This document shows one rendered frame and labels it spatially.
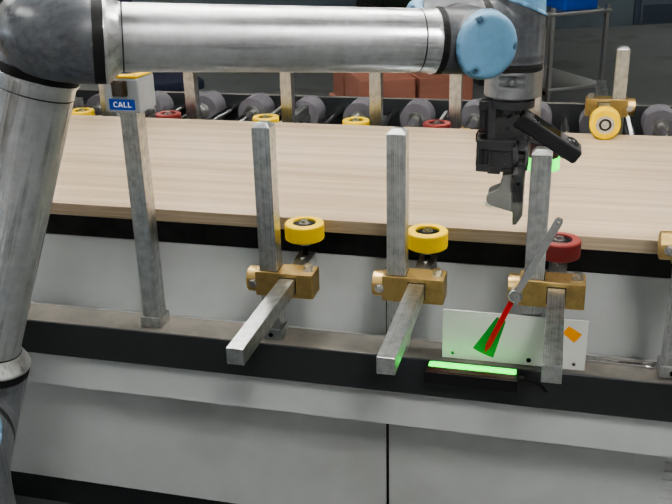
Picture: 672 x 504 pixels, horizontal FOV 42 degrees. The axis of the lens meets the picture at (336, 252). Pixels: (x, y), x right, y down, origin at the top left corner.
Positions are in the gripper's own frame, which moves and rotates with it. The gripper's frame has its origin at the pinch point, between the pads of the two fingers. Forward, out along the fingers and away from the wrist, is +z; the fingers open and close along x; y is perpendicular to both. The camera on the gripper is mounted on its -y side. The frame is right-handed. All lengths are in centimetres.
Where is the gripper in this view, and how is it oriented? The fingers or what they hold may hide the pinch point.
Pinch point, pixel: (519, 217)
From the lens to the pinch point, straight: 150.0
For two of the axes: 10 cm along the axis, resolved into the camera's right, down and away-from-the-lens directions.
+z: 0.2, 9.3, 3.7
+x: -2.5, 3.6, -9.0
